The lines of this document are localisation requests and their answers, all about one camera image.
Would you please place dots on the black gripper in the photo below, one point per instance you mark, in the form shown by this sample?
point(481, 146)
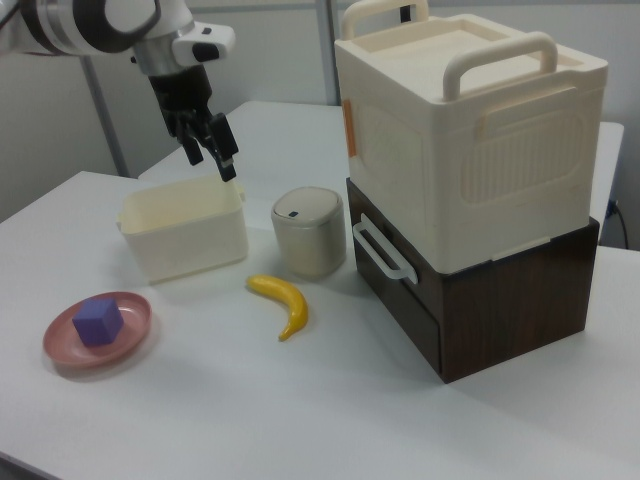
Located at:
point(182, 95)

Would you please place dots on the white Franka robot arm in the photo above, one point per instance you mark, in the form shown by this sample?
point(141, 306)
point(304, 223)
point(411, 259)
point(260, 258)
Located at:
point(75, 25)

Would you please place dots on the plain dark wood drawer front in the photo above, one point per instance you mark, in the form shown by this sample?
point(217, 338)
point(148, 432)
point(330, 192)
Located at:
point(415, 342)

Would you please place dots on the dark wood drawer cabinet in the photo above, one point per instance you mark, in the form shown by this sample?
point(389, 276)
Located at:
point(510, 310)

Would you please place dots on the cream plastic bin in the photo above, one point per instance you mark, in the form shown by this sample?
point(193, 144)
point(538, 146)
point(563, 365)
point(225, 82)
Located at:
point(185, 245)

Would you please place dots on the slanted grey metal pole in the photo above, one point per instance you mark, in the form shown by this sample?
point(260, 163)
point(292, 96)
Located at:
point(107, 125)

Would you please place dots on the small beige trash can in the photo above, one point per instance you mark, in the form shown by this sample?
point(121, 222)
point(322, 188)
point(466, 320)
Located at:
point(310, 240)

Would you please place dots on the orange tape strip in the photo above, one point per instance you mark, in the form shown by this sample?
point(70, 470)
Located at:
point(351, 130)

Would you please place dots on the upright grey metal pole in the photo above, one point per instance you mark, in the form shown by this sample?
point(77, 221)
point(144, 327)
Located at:
point(327, 50)

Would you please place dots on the yellow banana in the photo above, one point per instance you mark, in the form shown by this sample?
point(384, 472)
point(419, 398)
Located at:
point(295, 300)

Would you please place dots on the pink plate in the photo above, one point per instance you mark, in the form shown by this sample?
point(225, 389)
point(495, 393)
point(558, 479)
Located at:
point(130, 325)

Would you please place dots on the purple cube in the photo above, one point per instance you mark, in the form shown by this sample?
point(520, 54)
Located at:
point(97, 322)

